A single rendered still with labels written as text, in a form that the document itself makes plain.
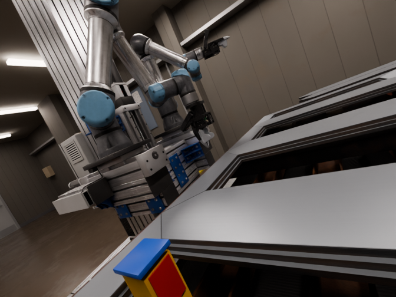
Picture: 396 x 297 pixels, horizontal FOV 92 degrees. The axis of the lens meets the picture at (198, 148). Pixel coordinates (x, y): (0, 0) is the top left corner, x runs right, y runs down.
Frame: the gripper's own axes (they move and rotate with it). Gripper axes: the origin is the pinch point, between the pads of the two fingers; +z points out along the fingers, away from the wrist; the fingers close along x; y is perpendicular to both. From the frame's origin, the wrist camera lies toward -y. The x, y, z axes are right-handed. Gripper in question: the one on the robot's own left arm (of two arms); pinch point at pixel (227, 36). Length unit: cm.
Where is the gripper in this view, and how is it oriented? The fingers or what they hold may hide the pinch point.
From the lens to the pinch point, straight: 151.3
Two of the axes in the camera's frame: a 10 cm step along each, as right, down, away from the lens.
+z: 9.2, -3.9, -0.9
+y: 4.0, 8.8, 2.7
